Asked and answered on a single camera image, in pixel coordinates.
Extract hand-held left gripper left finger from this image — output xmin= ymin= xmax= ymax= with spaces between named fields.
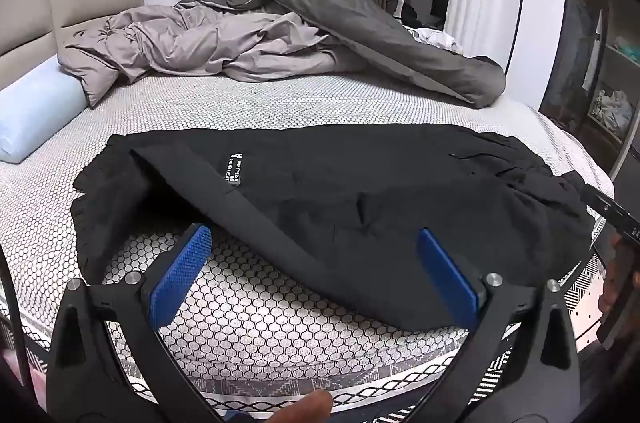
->
xmin=47 ymin=224 xmax=221 ymax=423

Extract black cable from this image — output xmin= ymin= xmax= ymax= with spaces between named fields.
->
xmin=0 ymin=248 xmax=27 ymax=386

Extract person's right hand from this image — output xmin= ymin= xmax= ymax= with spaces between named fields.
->
xmin=598 ymin=270 xmax=640 ymax=316

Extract dark open wardrobe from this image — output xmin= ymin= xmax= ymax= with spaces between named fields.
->
xmin=537 ymin=0 xmax=640 ymax=158

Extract white honeycomb bed mattress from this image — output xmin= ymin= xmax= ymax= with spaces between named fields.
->
xmin=0 ymin=68 xmax=617 ymax=420

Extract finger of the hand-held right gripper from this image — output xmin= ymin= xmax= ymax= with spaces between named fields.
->
xmin=566 ymin=173 xmax=621 ymax=224

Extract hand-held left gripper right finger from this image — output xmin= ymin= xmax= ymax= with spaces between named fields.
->
xmin=418 ymin=228 xmax=582 ymax=423

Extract white crumpled cloth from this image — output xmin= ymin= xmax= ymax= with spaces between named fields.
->
xmin=414 ymin=27 xmax=465 ymax=54

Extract black pants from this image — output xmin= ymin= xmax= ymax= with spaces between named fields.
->
xmin=72 ymin=123 xmax=608 ymax=331

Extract grey duvet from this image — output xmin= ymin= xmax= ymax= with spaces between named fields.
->
xmin=57 ymin=0 xmax=507 ymax=110

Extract light blue pillow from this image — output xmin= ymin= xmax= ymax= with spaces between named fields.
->
xmin=0 ymin=53 xmax=92 ymax=164

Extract person's left hand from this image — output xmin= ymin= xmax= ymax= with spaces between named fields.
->
xmin=272 ymin=390 xmax=335 ymax=423

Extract beige padded headboard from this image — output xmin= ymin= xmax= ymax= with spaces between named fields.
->
xmin=0 ymin=0 xmax=146 ymax=80

